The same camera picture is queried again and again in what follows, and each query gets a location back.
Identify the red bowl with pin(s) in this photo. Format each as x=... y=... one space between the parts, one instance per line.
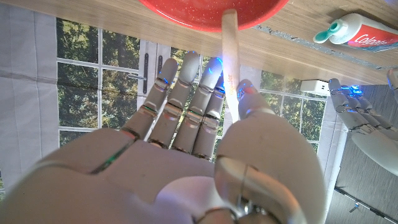
x=202 y=12

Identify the wooden toothbrush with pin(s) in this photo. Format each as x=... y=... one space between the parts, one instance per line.
x=230 y=56

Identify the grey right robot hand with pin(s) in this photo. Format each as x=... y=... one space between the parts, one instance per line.
x=155 y=174

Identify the white power strip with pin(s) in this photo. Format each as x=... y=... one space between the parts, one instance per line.
x=314 y=87

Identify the red white toothpaste tube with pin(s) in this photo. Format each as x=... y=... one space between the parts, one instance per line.
x=363 y=32

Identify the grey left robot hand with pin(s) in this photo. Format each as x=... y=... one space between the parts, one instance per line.
x=370 y=137

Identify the printed window backdrop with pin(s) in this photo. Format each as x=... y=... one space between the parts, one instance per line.
x=77 y=87

